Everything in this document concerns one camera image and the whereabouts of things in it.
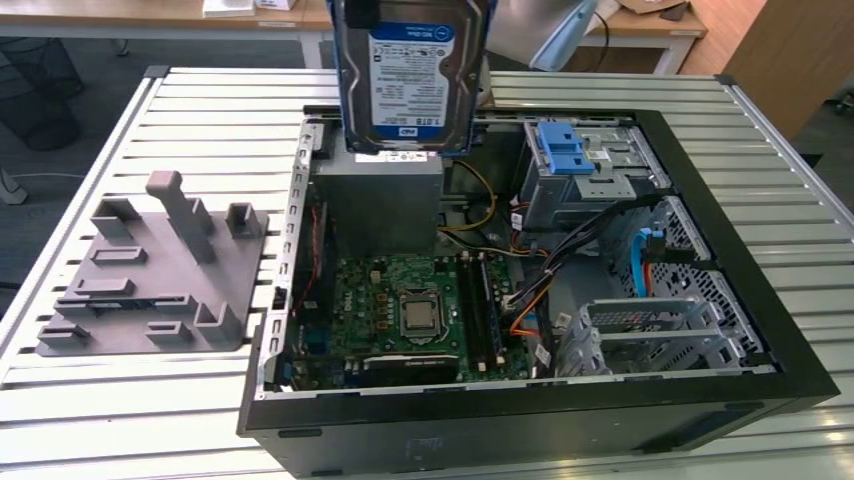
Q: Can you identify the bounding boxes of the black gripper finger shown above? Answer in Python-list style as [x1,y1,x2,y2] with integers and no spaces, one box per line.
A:
[343,0,387,30]

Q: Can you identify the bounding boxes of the hard disk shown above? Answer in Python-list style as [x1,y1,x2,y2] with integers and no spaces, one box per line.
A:
[328,0,501,162]

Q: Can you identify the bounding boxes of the blue SATA wire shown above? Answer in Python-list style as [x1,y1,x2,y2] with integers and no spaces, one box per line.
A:
[626,227,669,300]

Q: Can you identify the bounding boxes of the silver disk bay cage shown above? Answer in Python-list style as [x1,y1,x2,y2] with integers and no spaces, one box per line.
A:
[557,297,766,377]

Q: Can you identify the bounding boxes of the grey power supply unit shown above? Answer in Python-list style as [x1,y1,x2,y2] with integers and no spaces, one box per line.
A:
[312,149,447,261]

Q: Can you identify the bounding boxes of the blue plastic latch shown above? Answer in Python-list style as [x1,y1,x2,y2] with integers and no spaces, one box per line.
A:
[535,122,587,177]

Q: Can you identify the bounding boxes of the brown cardboard piece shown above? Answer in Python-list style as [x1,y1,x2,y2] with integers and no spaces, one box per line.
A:
[617,0,689,22]

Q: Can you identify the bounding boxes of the black case fan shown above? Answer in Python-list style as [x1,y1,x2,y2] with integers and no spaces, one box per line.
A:
[292,199,340,321]

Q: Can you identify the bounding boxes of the silver optical bay cage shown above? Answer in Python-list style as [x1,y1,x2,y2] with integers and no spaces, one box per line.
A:
[519,118,673,232]

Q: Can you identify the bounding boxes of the black mesh waste bin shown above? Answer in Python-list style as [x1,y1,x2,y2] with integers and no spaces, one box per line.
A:
[0,37,87,152]

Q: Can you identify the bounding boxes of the green motherboard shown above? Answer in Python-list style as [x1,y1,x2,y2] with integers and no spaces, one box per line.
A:
[286,252,542,394]

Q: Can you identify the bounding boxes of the wooden cabinet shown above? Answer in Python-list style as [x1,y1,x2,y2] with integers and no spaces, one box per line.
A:
[683,0,854,132]

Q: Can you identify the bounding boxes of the silver CPU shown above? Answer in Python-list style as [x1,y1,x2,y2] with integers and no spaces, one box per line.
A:
[402,298,441,335]

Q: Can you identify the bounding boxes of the black RAM slot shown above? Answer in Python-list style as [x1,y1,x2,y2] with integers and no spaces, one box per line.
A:
[477,252,502,371]
[458,252,483,372]
[485,252,513,370]
[466,252,493,372]

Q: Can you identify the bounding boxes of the grey parts rack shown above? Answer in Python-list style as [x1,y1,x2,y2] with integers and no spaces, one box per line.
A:
[36,169,272,359]

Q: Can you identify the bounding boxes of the black graphics card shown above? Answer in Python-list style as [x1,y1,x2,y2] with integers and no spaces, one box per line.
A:
[359,352,463,389]

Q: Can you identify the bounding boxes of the black PC case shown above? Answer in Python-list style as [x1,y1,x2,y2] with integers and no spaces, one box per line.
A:
[236,104,844,476]

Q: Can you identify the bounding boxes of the wooden desk white frame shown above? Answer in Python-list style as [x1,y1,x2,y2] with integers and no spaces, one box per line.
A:
[0,0,375,69]
[490,0,709,76]

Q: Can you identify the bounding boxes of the yellow wire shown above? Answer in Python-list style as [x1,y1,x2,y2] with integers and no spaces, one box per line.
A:
[438,159,499,234]

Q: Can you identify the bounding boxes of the black cable bundle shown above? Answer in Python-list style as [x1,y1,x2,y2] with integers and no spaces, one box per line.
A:
[506,197,675,314]

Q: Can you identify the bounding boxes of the orange red wires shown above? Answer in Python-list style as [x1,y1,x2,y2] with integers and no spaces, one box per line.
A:
[507,313,543,342]

